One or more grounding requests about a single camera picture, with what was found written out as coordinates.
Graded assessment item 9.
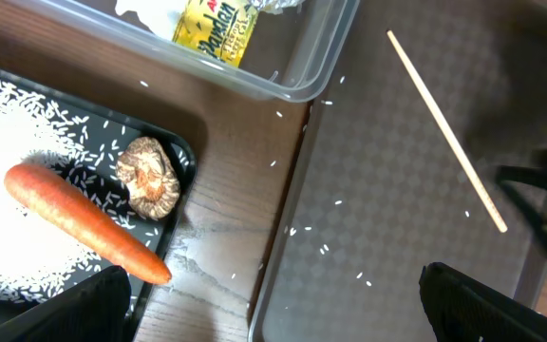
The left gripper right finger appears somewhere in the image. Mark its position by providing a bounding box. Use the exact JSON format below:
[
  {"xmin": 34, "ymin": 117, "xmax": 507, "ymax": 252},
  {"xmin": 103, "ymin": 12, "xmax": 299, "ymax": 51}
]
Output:
[{"xmin": 419, "ymin": 262, "xmax": 547, "ymax": 342}]

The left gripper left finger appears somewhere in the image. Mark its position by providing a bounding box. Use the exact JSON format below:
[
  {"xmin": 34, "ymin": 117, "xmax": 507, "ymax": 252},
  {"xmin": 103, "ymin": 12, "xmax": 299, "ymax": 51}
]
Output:
[{"xmin": 0, "ymin": 266, "xmax": 131, "ymax": 342}]

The orange carrot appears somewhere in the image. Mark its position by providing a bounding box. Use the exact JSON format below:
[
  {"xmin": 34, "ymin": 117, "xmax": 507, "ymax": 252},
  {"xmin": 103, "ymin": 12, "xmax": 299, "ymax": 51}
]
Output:
[{"xmin": 4, "ymin": 163, "xmax": 172, "ymax": 285}]

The white rice pile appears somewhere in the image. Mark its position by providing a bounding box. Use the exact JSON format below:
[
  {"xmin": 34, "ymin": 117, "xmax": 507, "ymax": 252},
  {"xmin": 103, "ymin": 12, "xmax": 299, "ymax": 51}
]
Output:
[{"xmin": 0, "ymin": 70, "xmax": 192, "ymax": 305}]

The brown food scrap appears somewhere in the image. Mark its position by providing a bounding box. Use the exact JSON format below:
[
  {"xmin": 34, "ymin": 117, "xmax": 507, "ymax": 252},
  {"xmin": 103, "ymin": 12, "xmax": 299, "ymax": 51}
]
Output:
[{"xmin": 115, "ymin": 137, "xmax": 180, "ymax": 220}]

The yellow snack wrapper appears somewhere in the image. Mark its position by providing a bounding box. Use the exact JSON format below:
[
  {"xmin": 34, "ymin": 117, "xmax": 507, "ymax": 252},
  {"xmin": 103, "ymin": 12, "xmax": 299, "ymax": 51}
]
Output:
[{"xmin": 172, "ymin": 0, "xmax": 258, "ymax": 67}]

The lower wooden chopstick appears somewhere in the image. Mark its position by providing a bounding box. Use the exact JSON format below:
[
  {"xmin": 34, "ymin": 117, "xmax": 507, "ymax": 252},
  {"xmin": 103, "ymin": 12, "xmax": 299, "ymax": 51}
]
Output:
[{"xmin": 386, "ymin": 29, "xmax": 508, "ymax": 234}]

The brown serving tray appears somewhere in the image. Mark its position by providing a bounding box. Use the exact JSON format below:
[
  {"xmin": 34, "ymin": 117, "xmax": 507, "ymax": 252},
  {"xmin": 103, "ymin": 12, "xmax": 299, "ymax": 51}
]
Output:
[{"xmin": 249, "ymin": 0, "xmax": 547, "ymax": 341}]

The clear plastic bin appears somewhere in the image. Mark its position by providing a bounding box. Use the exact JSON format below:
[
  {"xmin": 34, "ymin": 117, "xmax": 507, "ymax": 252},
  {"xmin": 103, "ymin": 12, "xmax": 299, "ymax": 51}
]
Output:
[{"xmin": 20, "ymin": 0, "xmax": 359, "ymax": 103}]

